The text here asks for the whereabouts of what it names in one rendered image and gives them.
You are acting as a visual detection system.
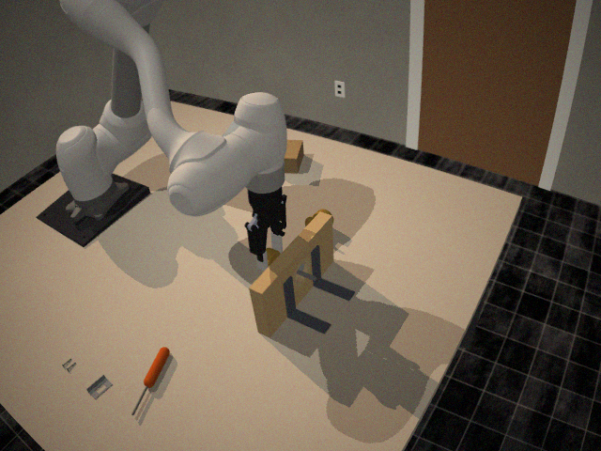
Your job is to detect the orange-handled screwdriver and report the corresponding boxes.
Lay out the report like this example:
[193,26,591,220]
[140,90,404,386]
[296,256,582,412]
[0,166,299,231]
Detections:
[132,347,170,415]

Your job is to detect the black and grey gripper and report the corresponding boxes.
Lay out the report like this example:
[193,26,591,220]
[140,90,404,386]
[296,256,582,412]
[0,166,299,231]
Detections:
[245,187,287,271]

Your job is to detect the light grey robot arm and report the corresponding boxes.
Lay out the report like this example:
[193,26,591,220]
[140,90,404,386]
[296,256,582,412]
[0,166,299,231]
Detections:
[56,0,287,222]

